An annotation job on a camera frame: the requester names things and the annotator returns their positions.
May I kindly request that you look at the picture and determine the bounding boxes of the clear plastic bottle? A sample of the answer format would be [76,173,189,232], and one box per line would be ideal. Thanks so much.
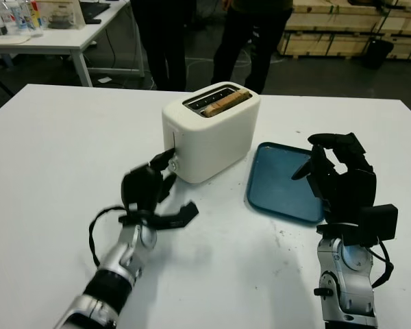
[16,0,32,30]

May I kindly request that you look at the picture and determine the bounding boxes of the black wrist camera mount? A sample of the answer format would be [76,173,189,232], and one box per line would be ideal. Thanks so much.
[358,204,399,247]
[118,201,201,232]

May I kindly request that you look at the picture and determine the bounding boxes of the clear glass container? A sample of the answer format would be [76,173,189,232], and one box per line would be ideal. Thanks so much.
[47,0,87,30]

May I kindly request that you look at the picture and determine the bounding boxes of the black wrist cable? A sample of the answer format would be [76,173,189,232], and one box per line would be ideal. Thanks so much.
[369,239,395,291]
[88,205,132,269]

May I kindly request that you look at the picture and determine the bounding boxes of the person in black trousers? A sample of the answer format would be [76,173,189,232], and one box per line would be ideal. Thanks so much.
[210,0,294,95]
[129,0,190,92]

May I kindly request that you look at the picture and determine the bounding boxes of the brown bread slice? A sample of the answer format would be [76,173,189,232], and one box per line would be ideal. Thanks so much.
[203,88,252,119]

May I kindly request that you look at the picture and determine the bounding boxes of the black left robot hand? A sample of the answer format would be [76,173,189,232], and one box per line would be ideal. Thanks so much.
[121,148,179,217]

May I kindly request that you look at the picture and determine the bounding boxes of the white floor cable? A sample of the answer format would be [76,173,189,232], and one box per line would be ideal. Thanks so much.
[186,56,251,69]

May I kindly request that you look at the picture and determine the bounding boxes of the black laptop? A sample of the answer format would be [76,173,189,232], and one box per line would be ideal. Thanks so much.
[80,1,111,25]

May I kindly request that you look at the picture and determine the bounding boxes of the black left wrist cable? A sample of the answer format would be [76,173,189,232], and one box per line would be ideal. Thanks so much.
[88,205,132,269]

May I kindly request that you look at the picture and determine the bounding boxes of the white office table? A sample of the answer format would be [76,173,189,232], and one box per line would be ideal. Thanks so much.
[0,0,147,88]

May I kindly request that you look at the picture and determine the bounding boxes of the black waste bin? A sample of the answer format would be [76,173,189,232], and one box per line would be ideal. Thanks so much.
[364,39,395,71]

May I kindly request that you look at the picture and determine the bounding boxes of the stacked wooden crates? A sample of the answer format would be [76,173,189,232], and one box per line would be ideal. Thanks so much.
[277,0,411,61]

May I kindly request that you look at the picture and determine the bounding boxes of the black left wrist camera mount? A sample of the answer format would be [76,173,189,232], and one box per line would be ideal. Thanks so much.
[118,201,201,232]

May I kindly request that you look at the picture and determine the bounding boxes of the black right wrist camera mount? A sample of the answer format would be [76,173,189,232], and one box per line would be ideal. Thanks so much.
[358,204,399,247]

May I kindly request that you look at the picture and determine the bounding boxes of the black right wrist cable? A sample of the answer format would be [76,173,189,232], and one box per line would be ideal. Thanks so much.
[369,239,395,291]

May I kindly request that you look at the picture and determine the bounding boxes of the yellow and blue carton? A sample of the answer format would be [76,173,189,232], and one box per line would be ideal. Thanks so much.
[29,0,43,29]

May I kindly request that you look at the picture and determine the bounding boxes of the blue plastic tray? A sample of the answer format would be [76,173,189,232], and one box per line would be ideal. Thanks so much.
[245,141,327,226]

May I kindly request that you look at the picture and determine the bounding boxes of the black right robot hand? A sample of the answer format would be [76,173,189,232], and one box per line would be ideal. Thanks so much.
[290,132,378,227]

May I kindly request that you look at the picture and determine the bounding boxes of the white two-slot toaster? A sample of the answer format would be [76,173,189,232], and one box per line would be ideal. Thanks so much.
[161,82,262,185]

